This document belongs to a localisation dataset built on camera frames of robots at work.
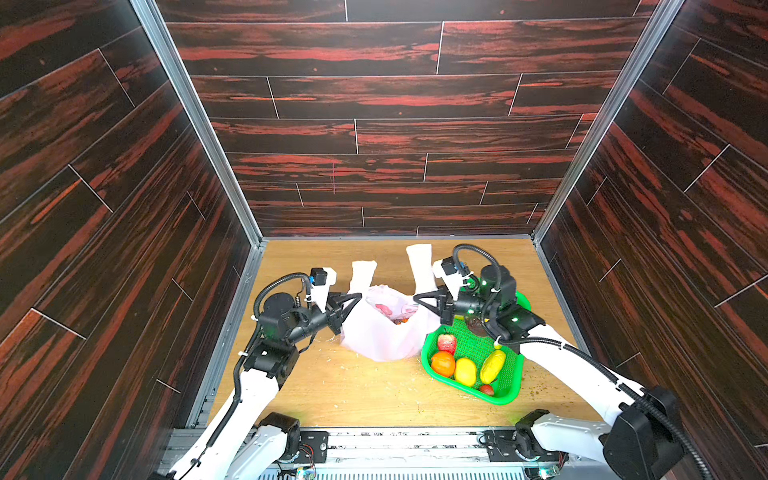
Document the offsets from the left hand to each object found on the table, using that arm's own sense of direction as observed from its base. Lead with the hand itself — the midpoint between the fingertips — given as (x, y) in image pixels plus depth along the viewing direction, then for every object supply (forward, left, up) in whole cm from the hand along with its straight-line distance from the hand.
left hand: (360, 297), depth 69 cm
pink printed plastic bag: (-5, -7, -3) cm, 9 cm away
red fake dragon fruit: (+3, -5, -10) cm, 11 cm away
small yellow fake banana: (-6, -36, -25) cm, 44 cm away
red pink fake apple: (0, -24, -24) cm, 34 cm away
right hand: (+3, -14, -2) cm, 15 cm away
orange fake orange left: (-7, -22, -22) cm, 32 cm away
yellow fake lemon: (-8, -28, -24) cm, 38 cm away
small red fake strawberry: (-12, -34, -26) cm, 45 cm away
